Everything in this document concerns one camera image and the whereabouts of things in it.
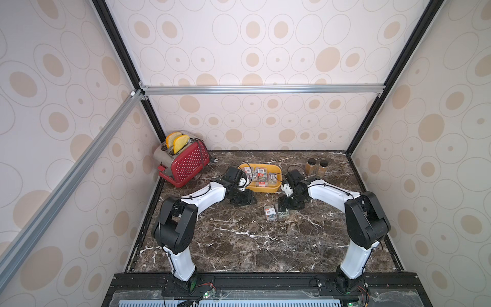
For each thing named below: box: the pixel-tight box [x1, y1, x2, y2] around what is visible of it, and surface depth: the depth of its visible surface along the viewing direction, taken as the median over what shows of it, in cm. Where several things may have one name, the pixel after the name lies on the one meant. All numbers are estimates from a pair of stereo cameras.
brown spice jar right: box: [317, 159, 329, 178], surface depth 105 cm
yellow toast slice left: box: [165, 131, 183, 150], surface depth 100 cm
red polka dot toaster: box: [153, 137, 211, 188], surface depth 99 cm
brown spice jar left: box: [305, 157, 317, 178], surface depth 105 cm
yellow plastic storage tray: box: [237, 163, 282, 194], surface depth 107 cm
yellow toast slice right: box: [173, 134, 190, 155], surface depth 98 cm
